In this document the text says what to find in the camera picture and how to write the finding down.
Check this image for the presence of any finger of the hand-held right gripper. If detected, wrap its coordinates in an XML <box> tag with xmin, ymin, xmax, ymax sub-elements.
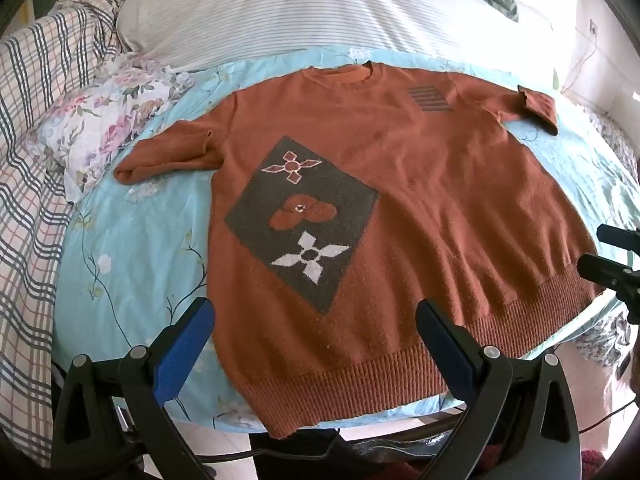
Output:
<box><xmin>576</xmin><ymin>253</ymin><xmax>627</xmax><ymax>292</ymax></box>
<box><xmin>596</xmin><ymin>223</ymin><xmax>640</xmax><ymax>247</ymax></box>

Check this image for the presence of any white cable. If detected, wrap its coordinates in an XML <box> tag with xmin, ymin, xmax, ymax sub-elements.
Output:
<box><xmin>559</xmin><ymin>34</ymin><xmax>597</xmax><ymax>95</ymax></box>

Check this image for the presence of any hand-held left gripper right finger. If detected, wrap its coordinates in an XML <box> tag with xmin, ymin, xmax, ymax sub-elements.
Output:
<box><xmin>415</xmin><ymin>299</ymin><xmax>586</xmax><ymax>480</ymax></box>

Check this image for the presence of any rust orange knit sweater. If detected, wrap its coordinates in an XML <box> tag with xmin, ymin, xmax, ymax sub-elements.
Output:
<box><xmin>114</xmin><ymin>60</ymin><xmax>601</xmax><ymax>438</ymax></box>

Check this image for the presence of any plaid checked blanket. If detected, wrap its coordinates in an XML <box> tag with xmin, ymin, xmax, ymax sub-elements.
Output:
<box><xmin>0</xmin><ymin>0</ymin><xmax>131</xmax><ymax>466</ymax></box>

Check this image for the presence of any white striped duvet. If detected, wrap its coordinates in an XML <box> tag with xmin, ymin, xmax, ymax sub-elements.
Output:
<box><xmin>116</xmin><ymin>0</ymin><xmax>556</xmax><ymax>73</ymax></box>

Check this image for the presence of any light blue floral bedsheet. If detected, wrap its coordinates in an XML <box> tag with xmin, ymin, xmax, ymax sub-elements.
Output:
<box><xmin>52</xmin><ymin>45</ymin><xmax>640</xmax><ymax>433</ymax></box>

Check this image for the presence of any grey floral sheet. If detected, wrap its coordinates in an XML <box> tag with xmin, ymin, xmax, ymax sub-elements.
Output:
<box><xmin>572</xmin><ymin>302</ymin><xmax>637</xmax><ymax>368</ymax></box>

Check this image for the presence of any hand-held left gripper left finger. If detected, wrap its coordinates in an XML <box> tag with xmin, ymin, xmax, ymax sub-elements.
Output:
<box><xmin>50</xmin><ymin>297</ymin><xmax>216</xmax><ymax>480</ymax></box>

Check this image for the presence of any pink floral pillow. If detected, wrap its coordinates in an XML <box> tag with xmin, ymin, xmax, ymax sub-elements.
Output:
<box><xmin>39</xmin><ymin>52</ymin><xmax>196</xmax><ymax>203</ymax></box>

